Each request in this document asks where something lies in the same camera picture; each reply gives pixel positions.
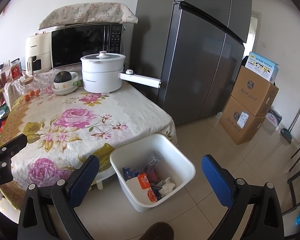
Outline orange white carton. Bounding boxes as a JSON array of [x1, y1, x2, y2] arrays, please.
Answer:
[[136, 173, 153, 189]]

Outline small white printed box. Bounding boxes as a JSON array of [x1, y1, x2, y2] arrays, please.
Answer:
[[266, 109, 283, 130]]

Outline white bowl green handle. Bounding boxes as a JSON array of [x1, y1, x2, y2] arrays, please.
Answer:
[[51, 72, 82, 95]]

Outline black microwave oven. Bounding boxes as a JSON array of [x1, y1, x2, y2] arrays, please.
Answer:
[[51, 23, 123, 70]]

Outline white paper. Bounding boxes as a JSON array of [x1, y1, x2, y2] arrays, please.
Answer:
[[158, 177, 176, 197]]

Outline cardboard box with label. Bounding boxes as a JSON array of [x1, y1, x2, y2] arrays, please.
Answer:
[[219, 96, 268, 145]]

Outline cream air fryer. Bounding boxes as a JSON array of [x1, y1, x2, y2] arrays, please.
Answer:
[[25, 31, 53, 75]]

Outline white plastic stool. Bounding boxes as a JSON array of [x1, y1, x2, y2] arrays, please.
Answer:
[[91, 174, 108, 190]]

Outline clear jar red contents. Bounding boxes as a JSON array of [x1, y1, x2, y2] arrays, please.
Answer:
[[0, 71, 8, 89]]

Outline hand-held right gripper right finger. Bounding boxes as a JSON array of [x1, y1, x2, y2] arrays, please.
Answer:
[[201, 154, 285, 240]]

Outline white small-flower cloth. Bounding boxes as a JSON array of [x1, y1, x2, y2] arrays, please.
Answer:
[[4, 65, 83, 110]]

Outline red label jar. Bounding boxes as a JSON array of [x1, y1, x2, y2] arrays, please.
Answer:
[[10, 60, 22, 80]]

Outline white electric pot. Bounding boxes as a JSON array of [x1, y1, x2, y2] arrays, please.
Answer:
[[80, 51, 162, 96]]

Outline white plastic bin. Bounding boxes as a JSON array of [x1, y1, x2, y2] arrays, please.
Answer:
[[109, 133, 196, 212]]

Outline grey refrigerator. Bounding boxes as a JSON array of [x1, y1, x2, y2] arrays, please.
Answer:
[[134, 0, 253, 127]]

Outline floral tablecloth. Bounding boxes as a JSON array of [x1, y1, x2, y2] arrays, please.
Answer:
[[0, 81, 178, 210]]

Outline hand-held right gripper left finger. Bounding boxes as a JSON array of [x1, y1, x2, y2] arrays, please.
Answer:
[[17, 155, 100, 240]]

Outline blue white printed box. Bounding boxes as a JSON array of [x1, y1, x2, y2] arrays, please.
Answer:
[[244, 52, 280, 82]]

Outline dark green pumpkin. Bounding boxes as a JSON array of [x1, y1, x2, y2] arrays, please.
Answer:
[[53, 71, 72, 84]]

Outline glass jar with cork lid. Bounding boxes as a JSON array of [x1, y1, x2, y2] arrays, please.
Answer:
[[20, 77, 42, 102]]

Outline clear plastic bottle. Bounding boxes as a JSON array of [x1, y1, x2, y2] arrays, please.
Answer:
[[142, 154, 165, 173]]

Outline floral cloth cover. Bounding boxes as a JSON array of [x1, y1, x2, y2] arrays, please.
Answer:
[[38, 2, 138, 30]]

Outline large blue carton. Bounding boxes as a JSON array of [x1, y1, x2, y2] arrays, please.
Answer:
[[122, 166, 140, 182]]

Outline grey broom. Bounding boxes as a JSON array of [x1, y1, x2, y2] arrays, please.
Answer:
[[280, 99, 300, 144]]

